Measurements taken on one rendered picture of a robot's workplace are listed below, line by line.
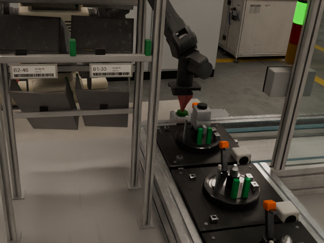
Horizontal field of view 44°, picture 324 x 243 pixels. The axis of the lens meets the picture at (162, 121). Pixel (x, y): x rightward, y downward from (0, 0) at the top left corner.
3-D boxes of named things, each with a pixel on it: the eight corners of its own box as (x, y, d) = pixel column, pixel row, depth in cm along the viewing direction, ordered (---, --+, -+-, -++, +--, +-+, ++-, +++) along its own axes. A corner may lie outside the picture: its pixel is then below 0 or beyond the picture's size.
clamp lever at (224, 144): (219, 170, 102) (218, 141, 102) (226, 169, 103) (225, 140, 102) (224, 173, 99) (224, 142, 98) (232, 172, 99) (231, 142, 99)
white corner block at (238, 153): (229, 158, 117) (231, 147, 115) (243, 157, 118) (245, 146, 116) (235, 167, 113) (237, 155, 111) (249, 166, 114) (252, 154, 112)
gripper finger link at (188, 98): (191, 114, 137) (194, 89, 133) (171, 115, 135) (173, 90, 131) (185, 106, 143) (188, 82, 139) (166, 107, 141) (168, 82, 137)
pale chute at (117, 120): (84, 126, 121) (85, 112, 122) (128, 127, 122) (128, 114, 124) (74, 90, 94) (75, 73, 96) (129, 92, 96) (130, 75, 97)
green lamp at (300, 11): (289, 20, 99) (293, 0, 97) (306, 20, 100) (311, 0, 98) (299, 25, 95) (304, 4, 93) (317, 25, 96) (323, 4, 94)
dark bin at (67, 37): (27, 66, 107) (28, 38, 107) (76, 68, 108) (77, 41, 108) (-7, 50, 79) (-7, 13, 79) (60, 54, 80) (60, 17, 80)
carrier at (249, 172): (170, 175, 107) (174, 135, 101) (252, 168, 113) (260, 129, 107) (199, 238, 86) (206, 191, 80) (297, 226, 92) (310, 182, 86)
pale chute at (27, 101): (33, 128, 117) (34, 114, 119) (78, 129, 118) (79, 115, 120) (7, 92, 91) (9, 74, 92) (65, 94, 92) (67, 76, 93)
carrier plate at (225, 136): (150, 131, 129) (150, 125, 128) (219, 128, 135) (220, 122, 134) (169, 172, 108) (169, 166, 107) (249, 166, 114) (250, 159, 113)
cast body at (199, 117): (190, 121, 120) (192, 100, 117) (203, 120, 121) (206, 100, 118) (197, 134, 113) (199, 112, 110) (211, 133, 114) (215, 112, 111)
